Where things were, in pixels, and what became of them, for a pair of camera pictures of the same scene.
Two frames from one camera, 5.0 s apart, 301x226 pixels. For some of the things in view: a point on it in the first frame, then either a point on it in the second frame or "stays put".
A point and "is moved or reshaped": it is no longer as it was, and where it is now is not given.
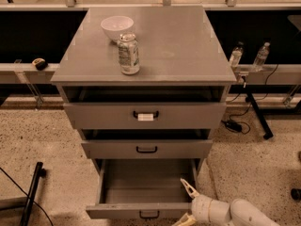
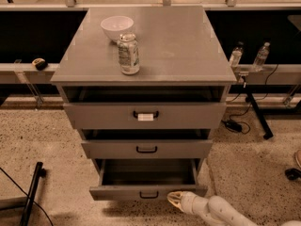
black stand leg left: [39, 172] stays put
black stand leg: [27, 195] stays put
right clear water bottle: [261, 57] stays put
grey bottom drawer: [143, 189] is moved or reshaped
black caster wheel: [295, 193] → [293, 173]
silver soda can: [129, 54] stays put
